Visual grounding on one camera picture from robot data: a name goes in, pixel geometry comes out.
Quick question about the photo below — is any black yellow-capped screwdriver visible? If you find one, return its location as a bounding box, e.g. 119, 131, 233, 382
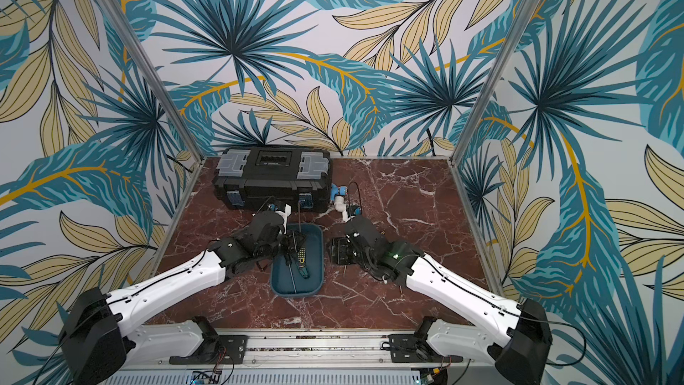
285, 238, 297, 293

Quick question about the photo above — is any yellow-black dotted-grip screwdriver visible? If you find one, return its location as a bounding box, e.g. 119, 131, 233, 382
297, 222, 306, 264

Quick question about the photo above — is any green-black handled screwdriver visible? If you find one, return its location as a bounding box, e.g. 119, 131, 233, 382
297, 264, 310, 279

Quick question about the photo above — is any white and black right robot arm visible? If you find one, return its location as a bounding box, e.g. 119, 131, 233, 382
329, 186, 579, 384

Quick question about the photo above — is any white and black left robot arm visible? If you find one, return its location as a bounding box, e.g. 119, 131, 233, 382
59, 207, 291, 384

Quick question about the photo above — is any teal plastic storage tray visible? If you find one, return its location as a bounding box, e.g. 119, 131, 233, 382
270, 224, 324, 298

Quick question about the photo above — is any blue valve fitting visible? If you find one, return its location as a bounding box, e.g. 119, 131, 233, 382
331, 184, 347, 201

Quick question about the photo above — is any black plastic toolbox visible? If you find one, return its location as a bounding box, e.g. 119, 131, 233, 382
212, 145, 332, 213

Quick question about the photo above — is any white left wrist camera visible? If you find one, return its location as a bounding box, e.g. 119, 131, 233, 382
275, 203, 292, 233

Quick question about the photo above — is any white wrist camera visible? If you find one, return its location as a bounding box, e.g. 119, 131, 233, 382
333, 195, 352, 223
275, 203, 292, 233

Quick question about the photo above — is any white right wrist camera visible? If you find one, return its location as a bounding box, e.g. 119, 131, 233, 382
333, 195, 352, 223

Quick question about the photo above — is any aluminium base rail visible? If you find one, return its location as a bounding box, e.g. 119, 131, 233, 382
107, 330, 506, 384

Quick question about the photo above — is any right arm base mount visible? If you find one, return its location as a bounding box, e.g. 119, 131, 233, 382
380, 317, 464, 365

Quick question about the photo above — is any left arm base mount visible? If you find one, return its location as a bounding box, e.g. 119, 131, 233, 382
169, 317, 249, 365

